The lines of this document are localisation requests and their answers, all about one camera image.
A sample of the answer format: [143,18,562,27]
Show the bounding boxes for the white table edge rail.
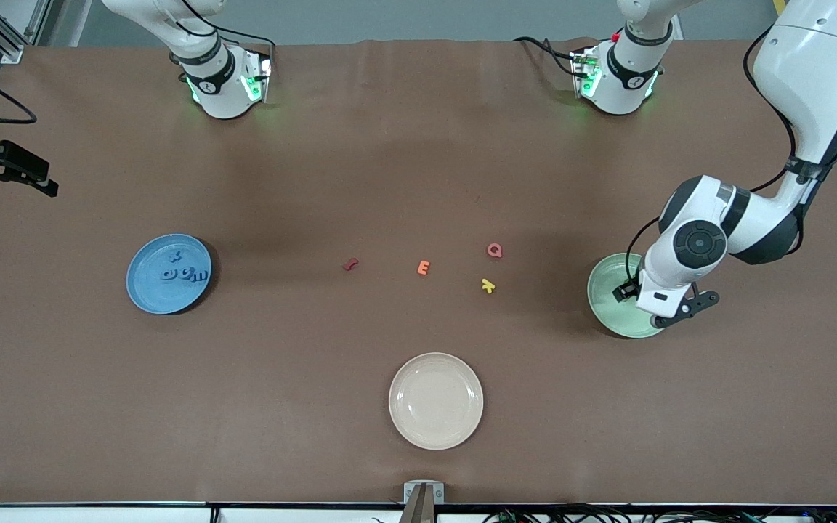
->
[0,503,837,523]

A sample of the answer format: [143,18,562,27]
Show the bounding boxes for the black arm base cable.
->
[171,0,276,81]
[513,35,581,76]

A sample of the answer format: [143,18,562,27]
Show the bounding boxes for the beige plate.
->
[388,352,485,451]

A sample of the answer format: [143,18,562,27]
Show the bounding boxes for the blue plate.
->
[126,233,213,315]

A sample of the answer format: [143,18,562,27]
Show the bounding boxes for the brown table cover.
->
[0,38,837,507]

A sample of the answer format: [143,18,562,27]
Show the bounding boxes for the aluminium frame profile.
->
[0,0,63,65]

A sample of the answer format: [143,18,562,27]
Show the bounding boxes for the green plate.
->
[586,252,670,339]

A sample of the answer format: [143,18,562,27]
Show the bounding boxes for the black left arm base cable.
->
[513,35,581,76]

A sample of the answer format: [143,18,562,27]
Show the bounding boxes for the grey metal camera bracket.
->
[398,481,445,523]

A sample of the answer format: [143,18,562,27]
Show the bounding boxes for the black right arm base cable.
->
[171,0,276,81]

